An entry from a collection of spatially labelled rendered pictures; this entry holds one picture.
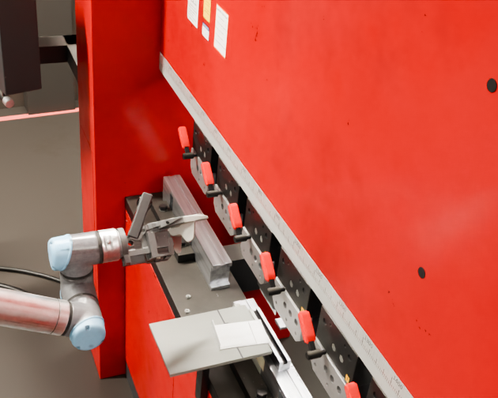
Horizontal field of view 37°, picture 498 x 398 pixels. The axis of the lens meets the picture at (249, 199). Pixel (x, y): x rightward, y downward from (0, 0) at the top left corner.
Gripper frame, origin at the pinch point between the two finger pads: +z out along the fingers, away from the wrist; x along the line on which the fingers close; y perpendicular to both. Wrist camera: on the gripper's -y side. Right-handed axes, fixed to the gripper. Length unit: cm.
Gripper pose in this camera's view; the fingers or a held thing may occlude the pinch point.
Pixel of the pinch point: (199, 222)
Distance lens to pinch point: 177.8
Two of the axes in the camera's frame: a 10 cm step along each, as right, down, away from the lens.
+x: 3.1, -2.9, -9.0
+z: 9.2, -1.3, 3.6
